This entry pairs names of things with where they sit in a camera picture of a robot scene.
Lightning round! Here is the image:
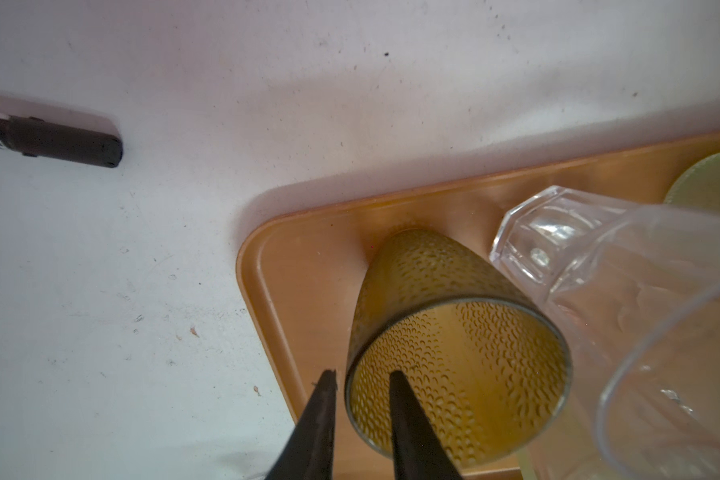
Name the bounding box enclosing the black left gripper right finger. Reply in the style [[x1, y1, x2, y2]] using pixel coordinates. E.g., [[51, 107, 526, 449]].
[[389, 370, 462, 480]]

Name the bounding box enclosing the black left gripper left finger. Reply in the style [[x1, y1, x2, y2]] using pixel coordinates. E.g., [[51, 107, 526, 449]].
[[265, 370, 337, 480]]

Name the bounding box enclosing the olive glass front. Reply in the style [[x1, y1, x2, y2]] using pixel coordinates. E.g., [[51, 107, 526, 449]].
[[344, 228, 572, 470]]

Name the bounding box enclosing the clear faceted glass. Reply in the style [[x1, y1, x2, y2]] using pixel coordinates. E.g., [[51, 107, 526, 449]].
[[490, 186, 720, 479]]

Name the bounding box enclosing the pale green textured glass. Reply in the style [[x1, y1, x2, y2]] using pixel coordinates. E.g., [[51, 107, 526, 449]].
[[664, 153, 720, 212]]

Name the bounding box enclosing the orange brown plastic tray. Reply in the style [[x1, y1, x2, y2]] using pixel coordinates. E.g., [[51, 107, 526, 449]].
[[237, 134, 720, 479]]

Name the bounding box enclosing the black and white marker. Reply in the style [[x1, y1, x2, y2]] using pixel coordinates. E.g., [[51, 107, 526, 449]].
[[0, 114, 124, 168]]

